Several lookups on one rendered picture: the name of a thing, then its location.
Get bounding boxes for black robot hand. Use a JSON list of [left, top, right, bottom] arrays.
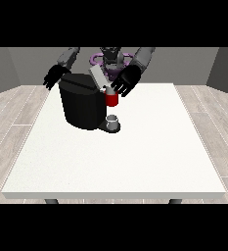
[[42, 64, 72, 91], [110, 64, 142, 98]]

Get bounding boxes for red pod holder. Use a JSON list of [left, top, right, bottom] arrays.
[[105, 90, 119, 108]]

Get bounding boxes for pale grey machine lid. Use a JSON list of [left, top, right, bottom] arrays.
[[88, 64, 114, 93]]

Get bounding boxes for black coffee machine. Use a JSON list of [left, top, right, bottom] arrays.
[[58, 72, 121, 134]]

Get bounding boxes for grey robot trunk purple rings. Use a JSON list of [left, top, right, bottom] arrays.
[[89, 47, 133, 80]]

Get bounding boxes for small grey cup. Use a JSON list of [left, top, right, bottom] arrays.
[[106, 114, 120, 131]]

